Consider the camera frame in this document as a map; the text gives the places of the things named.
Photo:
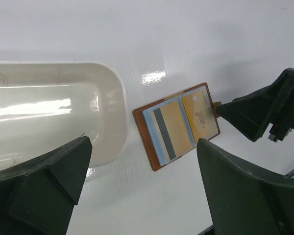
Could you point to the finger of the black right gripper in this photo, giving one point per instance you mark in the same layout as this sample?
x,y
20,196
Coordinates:
x,y
251,114

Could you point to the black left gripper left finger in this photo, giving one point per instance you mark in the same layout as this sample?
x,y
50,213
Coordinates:
x,y
37,197

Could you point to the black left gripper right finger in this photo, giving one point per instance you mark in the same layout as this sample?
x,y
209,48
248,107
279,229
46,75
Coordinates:
x,y
244,198

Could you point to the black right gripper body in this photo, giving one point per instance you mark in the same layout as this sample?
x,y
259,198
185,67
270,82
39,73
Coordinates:
x,y
283,124

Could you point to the brown leather card holder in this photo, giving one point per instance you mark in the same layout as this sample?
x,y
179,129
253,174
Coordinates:
x,y
145,126

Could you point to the white oblong plastic tray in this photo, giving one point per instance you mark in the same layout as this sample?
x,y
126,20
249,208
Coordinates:
x,y
46,105

